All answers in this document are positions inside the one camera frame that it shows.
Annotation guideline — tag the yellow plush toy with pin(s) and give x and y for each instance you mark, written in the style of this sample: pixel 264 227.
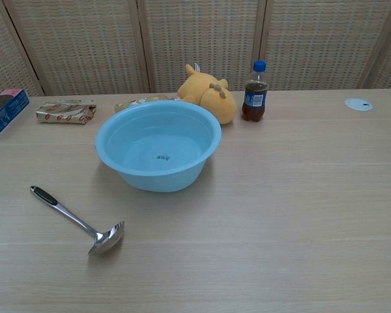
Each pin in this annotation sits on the yellow plush toy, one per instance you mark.
pixel 215 98

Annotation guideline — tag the woven folding screen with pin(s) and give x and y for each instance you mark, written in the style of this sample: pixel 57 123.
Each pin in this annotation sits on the woven folding screen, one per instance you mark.
pixel 195 42

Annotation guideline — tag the cola bottle with blue cap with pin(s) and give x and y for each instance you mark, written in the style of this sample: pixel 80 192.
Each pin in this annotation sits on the cola bottle with blue cap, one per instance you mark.
pixel 254 94

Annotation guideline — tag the blue cookie box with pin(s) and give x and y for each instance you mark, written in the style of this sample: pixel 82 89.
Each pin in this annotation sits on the blue cookie box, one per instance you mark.
pixel 3 112

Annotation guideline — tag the yellow snack bag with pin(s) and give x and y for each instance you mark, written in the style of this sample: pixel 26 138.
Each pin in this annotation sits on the yellow snack bag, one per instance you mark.
pixel 140 101

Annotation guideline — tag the gold snack pack red print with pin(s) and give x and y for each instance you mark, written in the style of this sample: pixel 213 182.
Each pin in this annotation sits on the gold snack pack red print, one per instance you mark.
pixel 66 112

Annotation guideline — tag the light blue plastic basin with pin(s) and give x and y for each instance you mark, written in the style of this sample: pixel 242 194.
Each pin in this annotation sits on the light blue plastic basin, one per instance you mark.
pixel 156 146

